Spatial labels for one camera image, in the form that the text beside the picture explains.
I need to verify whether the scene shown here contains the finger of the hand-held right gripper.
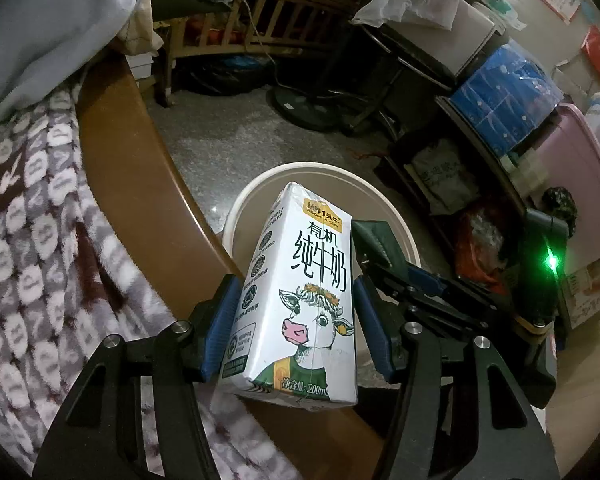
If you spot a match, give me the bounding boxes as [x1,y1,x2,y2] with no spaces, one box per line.
[357,255,520,334]
[404,262,512,312]

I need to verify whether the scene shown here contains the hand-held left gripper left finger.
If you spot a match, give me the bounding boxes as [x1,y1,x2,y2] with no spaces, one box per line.
[32,274,244,480]

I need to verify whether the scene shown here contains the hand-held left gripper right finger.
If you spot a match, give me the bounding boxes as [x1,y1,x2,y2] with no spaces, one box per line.
[352,275,561,480]

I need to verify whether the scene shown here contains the white milk carton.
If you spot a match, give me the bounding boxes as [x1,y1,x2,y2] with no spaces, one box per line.
[219,181,358,408]

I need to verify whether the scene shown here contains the white round bin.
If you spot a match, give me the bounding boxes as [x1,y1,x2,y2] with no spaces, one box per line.
[221,161,422,401]

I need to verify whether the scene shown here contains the cardboard box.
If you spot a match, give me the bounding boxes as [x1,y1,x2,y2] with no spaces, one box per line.
[559,259,600,332]

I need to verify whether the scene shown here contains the red plastic bag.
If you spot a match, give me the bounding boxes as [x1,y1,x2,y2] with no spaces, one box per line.
[454,200,518,292]

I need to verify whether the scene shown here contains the dark camouflage bag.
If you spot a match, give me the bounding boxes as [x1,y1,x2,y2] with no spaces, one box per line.
[541,186,579,239]

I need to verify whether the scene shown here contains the grey sack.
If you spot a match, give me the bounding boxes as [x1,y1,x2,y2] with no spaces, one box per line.
[410,139,481,212]

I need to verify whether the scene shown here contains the black metal shelf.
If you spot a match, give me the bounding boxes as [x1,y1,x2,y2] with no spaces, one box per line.
[375,95,536,321]

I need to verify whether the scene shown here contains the pink storage box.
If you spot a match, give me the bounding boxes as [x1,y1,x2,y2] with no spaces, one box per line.
[530,102,600,281]

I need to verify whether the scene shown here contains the blue plastic package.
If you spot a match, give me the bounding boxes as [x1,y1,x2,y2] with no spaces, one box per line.
[450,42,564,157]

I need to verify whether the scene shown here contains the brown white patterned blanket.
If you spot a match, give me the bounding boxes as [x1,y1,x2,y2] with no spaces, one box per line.
[0,82,301,480]

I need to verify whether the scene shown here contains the grey box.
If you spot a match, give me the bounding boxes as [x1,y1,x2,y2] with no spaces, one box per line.
[380,0,507,87]

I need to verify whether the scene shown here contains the black bag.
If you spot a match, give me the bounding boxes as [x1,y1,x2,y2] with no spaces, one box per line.
[179,54,272,97]

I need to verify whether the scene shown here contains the wooden crib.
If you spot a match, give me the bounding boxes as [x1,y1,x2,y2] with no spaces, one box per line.
[152,0,381,107]

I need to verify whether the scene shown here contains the cream cloth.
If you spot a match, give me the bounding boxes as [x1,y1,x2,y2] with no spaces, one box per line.
[117,6,159,57]

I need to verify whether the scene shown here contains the grey blue quilt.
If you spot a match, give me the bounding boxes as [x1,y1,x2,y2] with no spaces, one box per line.
[0,0,170,126]

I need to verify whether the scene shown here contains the wooden bed frame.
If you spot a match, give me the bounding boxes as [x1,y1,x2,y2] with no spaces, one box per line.
[75,52,387,480]

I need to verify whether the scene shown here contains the white cable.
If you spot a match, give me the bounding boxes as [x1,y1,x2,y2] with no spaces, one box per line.
[229,0,286,88]

